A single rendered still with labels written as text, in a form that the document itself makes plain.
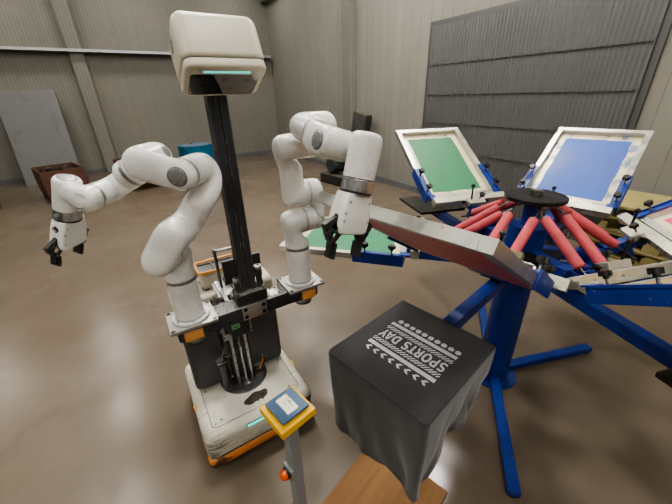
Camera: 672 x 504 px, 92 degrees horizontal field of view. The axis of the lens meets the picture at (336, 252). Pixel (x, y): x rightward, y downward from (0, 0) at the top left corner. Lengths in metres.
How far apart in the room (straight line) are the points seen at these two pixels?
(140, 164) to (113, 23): 10.78
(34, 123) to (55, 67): 1.51
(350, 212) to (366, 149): 0.14
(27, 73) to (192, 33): 10.78
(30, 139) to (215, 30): 10.42
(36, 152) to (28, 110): 0.99
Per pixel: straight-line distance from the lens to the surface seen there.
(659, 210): 2.63
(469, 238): 0.78
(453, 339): 1.42
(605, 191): 2.86
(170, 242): 1.02
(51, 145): 11.20
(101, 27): 11.70
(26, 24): 11.75
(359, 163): 0.74
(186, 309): 1.23
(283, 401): 1.14
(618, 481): 2.52
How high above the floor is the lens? 1.84
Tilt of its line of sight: 26 degrees down
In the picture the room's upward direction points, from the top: 2 degrees counter-clockwise
